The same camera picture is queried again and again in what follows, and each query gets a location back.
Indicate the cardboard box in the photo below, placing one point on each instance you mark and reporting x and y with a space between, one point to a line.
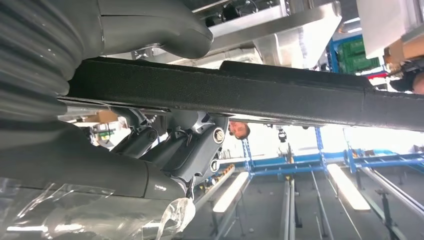
410 49

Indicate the blue metal shelf rack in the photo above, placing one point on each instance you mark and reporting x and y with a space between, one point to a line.
288 165

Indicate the blue metal frame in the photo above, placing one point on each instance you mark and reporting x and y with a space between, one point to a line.
332 56

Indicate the ceiling light strip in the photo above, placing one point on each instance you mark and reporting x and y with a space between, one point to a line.
348 187
232 192

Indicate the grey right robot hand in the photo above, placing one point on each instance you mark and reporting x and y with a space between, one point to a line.
82 172

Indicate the person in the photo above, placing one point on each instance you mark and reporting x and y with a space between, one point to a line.
239 130

